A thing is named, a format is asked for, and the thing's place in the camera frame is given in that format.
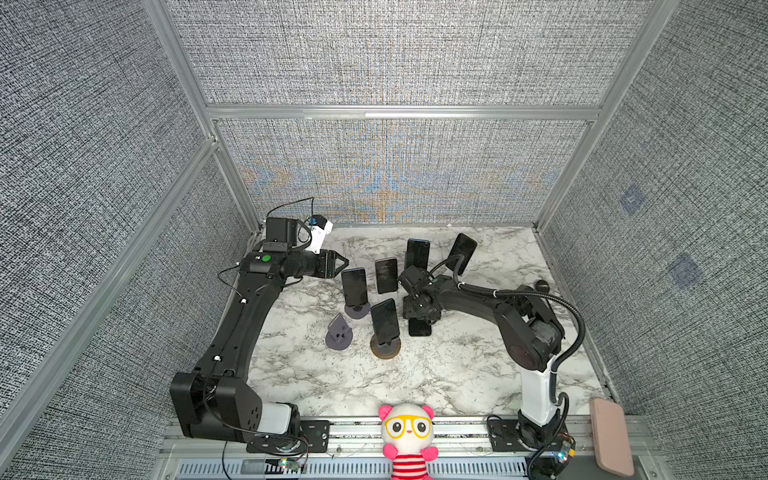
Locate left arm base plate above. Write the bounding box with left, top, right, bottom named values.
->
left=246, top=420, right=331, bottom=457

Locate wooden round phone stand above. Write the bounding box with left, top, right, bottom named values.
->
left=370, top=336, right=401, bottom=360

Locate blue phone mid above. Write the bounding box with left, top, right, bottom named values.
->
left=341, top=267, right=369, bottom=307

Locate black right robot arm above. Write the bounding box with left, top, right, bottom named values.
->
left=399, top=266, right=565, bottom=450

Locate black phone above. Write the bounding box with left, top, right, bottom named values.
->
left=370, top=298, right=400, bottom=344
left=405, top=238, right=431, bottom=270
left=408, top=318, right=432, bottom=337
left=445, top=233, right=478, bottom=276

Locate purple stand mid left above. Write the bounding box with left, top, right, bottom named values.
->
left=344, top=302, right=371, bottom=320

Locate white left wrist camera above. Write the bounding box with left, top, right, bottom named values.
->
left=307, top=214, right=333, bottom=254

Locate black round puck with cable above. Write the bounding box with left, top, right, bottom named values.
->
left=534, top=279, right=550, bottom=294

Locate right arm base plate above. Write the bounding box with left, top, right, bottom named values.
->
left=485, top=414, right=572, bottom=453

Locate purple stand front left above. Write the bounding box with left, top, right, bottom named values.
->
left=325, top=313, right=353, bottom=351

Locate aluminium front rail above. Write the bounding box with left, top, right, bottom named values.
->
left=150, top=406, right=673, bottom=479

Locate pink white plush toy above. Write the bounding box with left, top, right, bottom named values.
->
left=378, top=403, right=439, bottom=480

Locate pink phone case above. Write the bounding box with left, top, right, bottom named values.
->
left=589, top=398, right=635, bottom=478

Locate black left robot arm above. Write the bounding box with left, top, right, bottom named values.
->
left=170, top=215, right=349, bottom=455

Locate purple phone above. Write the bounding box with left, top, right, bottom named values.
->
left=375, top=257, right=399, bottom=294

